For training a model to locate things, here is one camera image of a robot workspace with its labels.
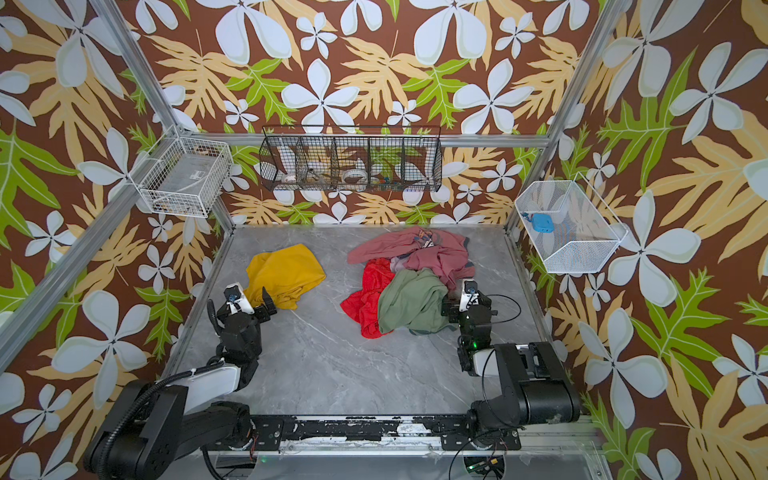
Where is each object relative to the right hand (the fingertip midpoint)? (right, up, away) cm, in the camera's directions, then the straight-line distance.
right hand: (461, 291), depth 91 cm
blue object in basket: (+22, +21, -5) cm, 30 cm away
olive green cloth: (-16, -3, -3) cm, 16 cm away
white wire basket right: (+29, +20, -7) cm, 36 cm away
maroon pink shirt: (-10, +14, +17) cm, 24 cm away
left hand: (-64, 0, -6) cm, 65 cm away
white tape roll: (-34, +38, +8) cm, 51 cm away
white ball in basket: (-55, +37, +7) cm, 66 cm away
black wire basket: (-35, +43, +6) cm, 56 cm away
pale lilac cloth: (-19, +8, +14) cm, 25 cm away
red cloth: (-31, -5, +1) cm, 31 cm away
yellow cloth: (-58, +4, +10) cm, 59 cm away
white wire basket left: (-83, +35, -5) cm, 90 cm away
